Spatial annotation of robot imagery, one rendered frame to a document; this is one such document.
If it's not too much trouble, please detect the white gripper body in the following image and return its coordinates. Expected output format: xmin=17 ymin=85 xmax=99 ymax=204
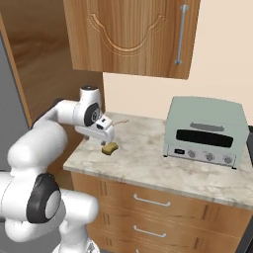
xmin=75 ymin=121 xmax=116 ymax=143

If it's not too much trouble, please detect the wooden cupboard door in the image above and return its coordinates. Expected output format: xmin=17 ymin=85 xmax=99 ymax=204
xmin=62 ymin=0 xmax=202 ymax=80

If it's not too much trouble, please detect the silver cupboard door handle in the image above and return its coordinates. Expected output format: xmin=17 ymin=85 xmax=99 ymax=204
xmin=174 ymin=4 xmax=190 ymax=65

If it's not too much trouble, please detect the yellow sponge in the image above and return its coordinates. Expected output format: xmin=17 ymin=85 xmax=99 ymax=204
xmin=101 ymin=142 xmax=120 ymax=156

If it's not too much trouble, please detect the black hob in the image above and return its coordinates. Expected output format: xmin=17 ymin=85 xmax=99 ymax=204
xmin=244 ymin=125 xmax=253 ymax=156

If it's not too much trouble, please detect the grey fridge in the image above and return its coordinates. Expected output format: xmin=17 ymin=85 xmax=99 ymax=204
xmin=0 ymin=33 xmax=30 ymax=172

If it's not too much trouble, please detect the tall wooden cabinet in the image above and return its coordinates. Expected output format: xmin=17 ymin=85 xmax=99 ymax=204
xmin=0 ymin=0 xmax=106 ymax=191

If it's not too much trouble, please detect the silver drawer handle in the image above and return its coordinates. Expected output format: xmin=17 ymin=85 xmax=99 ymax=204
xmin=132 ymin=193 xmax=172 ymax=208
xmin=132 ymin=224 xmax=168 ymax=239

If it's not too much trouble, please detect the pale green toaster oven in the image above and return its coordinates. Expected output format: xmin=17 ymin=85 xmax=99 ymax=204
xmin=162 ymin=96 xmax=250 ymax=170

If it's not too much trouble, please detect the wooden drawer front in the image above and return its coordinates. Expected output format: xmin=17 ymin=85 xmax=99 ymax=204
xmin=70 ymin=171 xmax=253 ymax=239
xmin=88 ymin=207 xmax=242 ymax=253
xmin=86 ymin=226 xmax=139 ymax=253

